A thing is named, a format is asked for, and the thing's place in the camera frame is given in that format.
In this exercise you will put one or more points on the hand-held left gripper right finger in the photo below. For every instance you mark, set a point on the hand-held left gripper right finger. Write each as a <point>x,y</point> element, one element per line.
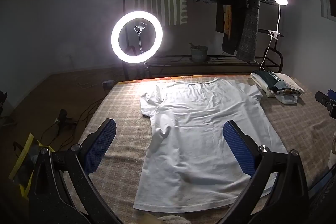
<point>239,151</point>

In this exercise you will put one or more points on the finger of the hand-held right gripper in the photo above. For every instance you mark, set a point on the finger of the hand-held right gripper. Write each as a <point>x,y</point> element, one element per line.
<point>332,94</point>
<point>323,99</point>

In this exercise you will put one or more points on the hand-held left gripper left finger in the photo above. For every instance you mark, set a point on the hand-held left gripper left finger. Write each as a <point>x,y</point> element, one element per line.
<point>106,141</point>

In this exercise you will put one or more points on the white t-shirt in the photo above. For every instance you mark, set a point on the white t-shirt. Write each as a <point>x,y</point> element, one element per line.
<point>199,121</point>

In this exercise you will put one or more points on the black metal clothes rack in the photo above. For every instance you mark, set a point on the black metal clothes rack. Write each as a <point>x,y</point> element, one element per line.
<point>173,58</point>

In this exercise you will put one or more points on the beige folded cloth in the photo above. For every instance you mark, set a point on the beige folded cloth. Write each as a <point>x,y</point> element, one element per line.
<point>292,83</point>

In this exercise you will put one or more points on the pale cloth with yellow print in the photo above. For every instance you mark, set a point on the pale cloth with yellow print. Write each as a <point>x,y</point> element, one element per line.
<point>287,98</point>

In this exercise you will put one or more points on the beige plaid blanket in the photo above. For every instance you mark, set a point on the beige plaid blanket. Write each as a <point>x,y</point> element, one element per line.
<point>123,108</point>

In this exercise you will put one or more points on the grey blue folded garment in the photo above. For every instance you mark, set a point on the grey blue folded garment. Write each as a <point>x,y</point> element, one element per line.
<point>281,86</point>

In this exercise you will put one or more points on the small black tripod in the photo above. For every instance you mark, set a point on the small black tripod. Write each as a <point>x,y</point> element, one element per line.
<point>63,116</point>

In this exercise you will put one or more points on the dark green folded garment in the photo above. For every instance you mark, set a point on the dark green folded garment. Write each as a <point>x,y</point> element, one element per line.
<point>267,77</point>

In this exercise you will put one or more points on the white folded cloth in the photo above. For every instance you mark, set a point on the white folded cloth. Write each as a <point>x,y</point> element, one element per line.
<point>258,85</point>

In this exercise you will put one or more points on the yellow bag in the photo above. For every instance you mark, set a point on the yellow bag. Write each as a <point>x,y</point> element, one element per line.
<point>19,169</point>

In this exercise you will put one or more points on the beige knit cloth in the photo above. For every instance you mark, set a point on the beige knit cloth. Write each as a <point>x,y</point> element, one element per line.
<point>172,220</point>

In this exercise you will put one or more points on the person's grey striped clothing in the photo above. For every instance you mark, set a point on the person's grey striped clothing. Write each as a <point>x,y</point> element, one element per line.
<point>325,200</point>

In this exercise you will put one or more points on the grey plaid coat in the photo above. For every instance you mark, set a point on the grey plaid coat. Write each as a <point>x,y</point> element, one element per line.
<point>249,29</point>

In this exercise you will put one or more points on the potted plant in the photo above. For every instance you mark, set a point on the potted plant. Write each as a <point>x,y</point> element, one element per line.
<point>199,54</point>

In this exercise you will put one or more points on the white clip lamp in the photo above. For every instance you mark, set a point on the white clip lamp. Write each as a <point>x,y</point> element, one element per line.
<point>281,1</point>

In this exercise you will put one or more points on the phone holder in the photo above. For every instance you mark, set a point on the phone holder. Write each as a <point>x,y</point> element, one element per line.
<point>138,28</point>

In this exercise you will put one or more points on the orange hanging garment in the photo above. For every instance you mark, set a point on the orange hanging garment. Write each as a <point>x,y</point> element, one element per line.
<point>227,20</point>

